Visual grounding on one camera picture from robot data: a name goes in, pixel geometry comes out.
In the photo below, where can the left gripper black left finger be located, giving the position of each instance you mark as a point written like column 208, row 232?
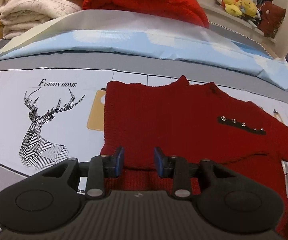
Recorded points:
column 52, row 197

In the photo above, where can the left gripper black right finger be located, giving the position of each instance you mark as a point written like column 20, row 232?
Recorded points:
column 224, row 198

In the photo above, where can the dark red knit sweater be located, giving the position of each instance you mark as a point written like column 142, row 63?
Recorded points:
column 194, row 122

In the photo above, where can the grey printed bed sheet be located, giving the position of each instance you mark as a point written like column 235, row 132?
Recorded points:
column 52, row 109

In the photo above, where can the light blue folded duvet cover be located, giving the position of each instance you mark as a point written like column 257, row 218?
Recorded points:
column 145, row 35

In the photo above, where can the cream folded quilt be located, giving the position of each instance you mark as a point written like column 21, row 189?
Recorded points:
column 18, row 16

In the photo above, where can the yellow plush toys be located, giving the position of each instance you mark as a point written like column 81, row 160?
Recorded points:
column 238, row 8

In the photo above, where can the white window seat cushion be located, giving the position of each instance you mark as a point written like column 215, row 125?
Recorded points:
column 219, row 16

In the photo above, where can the bright red folded blanket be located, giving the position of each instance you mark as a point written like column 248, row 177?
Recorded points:
column 183, row 10

